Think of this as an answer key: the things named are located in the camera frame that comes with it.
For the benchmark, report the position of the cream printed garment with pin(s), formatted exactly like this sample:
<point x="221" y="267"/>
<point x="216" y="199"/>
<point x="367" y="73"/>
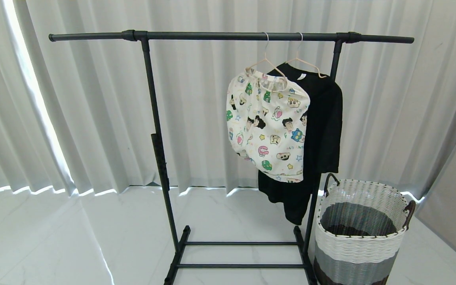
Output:
<point x="267" y="130"/>

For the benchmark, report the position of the pink clothes hanger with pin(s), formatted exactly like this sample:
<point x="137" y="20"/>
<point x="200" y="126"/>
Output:
<point x="266" y="60"/>
<point x="305" y="62"/>

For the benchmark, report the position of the black garment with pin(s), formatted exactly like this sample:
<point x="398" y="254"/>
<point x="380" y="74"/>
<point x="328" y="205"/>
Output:
<point x="325" y="130"/>

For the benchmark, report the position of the black clothes rack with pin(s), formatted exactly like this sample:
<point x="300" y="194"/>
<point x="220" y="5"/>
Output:
<point x="232" y="36"/>

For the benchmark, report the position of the white laundry basket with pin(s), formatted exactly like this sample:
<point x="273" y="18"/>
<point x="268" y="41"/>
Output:
<point x="358" y="253"/>

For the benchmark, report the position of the white curtain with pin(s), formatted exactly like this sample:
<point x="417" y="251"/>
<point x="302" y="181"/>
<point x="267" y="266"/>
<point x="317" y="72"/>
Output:
<point x="93" y="99"/>

